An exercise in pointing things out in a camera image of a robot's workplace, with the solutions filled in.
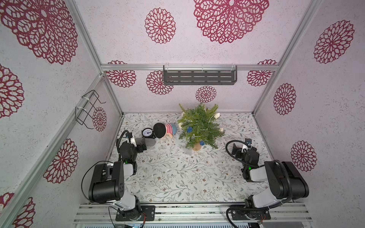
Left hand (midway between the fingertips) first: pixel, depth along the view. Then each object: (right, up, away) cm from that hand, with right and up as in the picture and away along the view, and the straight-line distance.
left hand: (138, 139), depth 93 cm
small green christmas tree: (+46, +1, -12) cm, 48 cm away
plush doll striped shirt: (+14, +6, +6) cm, 16 cm away
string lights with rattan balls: (+40, +10, -18) cm, 45 cm away
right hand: (+68, -3, -2) cm, 68 cm away
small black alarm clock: (+4, +3, +11) cm, 12 cm away
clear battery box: (+33, -9, +2) cm, 34 cm away
